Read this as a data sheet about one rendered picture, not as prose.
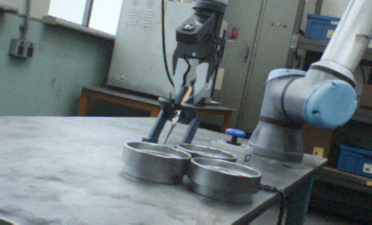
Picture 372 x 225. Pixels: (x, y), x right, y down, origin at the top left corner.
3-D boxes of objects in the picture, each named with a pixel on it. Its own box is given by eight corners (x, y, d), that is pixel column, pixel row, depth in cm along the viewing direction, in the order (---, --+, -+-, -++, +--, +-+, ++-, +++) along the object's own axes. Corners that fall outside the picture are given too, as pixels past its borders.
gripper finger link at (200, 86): (213, 106, 104) (218, 64, 104) (204, 106, 99) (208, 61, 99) (200, 105, 105) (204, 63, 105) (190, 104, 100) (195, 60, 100)
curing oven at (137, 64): (185, 107, 301) (206, 5, 297) (104, 88, 325) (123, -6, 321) (218, 109, 358) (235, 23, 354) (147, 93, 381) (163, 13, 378)
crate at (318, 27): (364, 53, 432) (369, 30, 431) (364, 48, 397) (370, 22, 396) (306, 43, 450) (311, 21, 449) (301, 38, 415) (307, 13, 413)
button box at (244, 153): (240, 171, 93) (245, 146, 92) (206, 162, 95) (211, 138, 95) (251, 168, 100) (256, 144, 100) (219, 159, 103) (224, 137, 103)
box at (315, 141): (333, 170, 401) (343, 126, 399) (276, 156, 416) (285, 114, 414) (334, 165, 439) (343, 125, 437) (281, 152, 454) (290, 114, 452)
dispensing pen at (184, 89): (155, 136, 94) (187, 72, 102) (160, 147, 97) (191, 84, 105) (165, 139, 93) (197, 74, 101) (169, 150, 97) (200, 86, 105)
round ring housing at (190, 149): (161, 168, 80) (166, 144, 80) (188, 163, 90) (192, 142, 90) (218, 185, 76) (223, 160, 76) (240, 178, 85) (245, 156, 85)
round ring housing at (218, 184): (260, 210, 65) (267, 181, 65) (184, 194, 65) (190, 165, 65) (251, 192, 76) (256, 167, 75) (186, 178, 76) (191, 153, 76)
